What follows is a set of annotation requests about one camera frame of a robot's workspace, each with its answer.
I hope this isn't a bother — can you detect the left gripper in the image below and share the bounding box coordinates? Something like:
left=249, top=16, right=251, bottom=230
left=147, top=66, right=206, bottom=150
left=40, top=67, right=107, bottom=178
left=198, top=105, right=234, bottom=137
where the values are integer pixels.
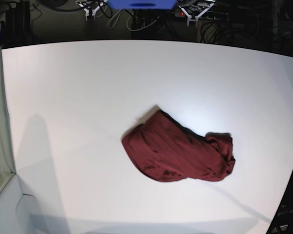
left=177, top=1, right=215, bottom=26

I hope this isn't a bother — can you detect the dark red t-shirt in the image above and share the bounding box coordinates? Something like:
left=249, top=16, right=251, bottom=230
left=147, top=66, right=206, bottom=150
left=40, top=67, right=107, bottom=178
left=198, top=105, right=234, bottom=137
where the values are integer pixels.
left=122, top=110, right=235, bottom=182

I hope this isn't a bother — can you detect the blue box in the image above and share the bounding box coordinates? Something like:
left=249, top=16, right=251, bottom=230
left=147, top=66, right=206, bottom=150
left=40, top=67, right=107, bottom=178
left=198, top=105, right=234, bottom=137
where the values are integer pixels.
left=108, top=0, right=177, bottom=10

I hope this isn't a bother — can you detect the black power strip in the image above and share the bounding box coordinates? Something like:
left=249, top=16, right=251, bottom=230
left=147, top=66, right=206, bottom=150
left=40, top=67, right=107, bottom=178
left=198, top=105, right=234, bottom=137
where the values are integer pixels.
left=174, top=9, right=229, bottom=22

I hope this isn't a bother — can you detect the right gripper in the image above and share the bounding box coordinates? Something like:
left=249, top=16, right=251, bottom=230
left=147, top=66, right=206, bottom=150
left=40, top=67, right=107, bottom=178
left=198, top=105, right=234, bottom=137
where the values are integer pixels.
left=75, top=0, right=107, bottom=20

